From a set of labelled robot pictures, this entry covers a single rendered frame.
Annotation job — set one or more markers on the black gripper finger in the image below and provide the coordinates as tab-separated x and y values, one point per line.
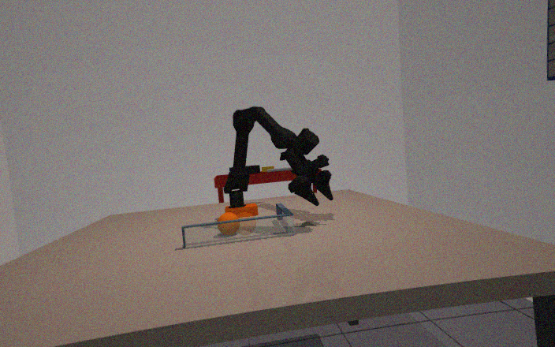
306	192
324	188

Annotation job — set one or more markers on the low clear corner walls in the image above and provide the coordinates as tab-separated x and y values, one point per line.
199	236

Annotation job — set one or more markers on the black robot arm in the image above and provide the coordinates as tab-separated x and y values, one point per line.
282	138

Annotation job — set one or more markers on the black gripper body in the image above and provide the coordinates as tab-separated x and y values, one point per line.
303	177

